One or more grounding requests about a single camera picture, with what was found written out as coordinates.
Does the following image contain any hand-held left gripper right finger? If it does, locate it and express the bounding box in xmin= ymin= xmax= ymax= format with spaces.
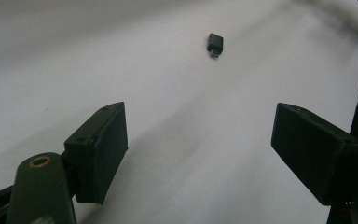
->
xmin=270 ymin=102 xmax=358 ymax=224

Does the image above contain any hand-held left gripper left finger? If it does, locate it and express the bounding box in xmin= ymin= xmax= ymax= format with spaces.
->
xmin=6 ymin=101 xmax=129 ymax=224

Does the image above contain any small black plug adapter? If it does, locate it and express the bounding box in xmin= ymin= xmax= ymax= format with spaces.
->
xmin=206 ymin=33 xmax=225 ymax=60

